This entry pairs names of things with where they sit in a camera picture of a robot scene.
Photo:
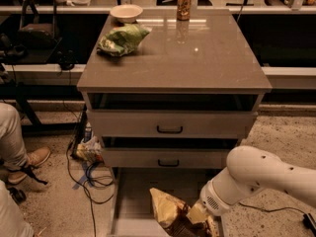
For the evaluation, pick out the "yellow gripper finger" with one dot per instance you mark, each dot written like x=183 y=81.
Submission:
x=198 y=213

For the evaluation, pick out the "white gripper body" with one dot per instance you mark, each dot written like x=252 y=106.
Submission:
x=211 y=198

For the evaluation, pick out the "brown chip bag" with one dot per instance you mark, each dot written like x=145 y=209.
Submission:
x=171 y=214

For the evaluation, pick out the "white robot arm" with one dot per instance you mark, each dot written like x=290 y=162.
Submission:
x=249 y=171

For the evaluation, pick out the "bottom drawer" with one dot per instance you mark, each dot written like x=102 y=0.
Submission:
x=132 y=214

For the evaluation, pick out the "drawer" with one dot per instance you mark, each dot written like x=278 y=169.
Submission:
x=166 y=158
x=132 y=214
x=189 y=124

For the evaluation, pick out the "middle drawer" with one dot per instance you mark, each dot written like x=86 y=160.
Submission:
x=166 y=158

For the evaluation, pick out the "grey drawer cabinet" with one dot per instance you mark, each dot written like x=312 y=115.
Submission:
x=202 y=65

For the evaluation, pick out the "top drawer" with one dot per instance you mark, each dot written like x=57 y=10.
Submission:
x=189 y=124

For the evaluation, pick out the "green chip bag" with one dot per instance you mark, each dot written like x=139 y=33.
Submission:
x=123 y=40

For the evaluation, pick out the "snack bags on floor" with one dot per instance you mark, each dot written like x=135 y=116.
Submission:
x=90 y=151

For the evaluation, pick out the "person's leg with shoe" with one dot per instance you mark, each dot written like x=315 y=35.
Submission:
x=13 y=152

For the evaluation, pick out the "orange drink can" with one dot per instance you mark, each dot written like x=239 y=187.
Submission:
x=183 y=9

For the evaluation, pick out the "white bowl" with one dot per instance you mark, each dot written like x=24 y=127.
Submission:
x=127 y=13

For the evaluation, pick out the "black chair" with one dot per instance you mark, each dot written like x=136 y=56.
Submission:
x=39 y=38

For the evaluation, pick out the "person's knee near camera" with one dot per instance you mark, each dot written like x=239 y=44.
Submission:
x=12 y=222

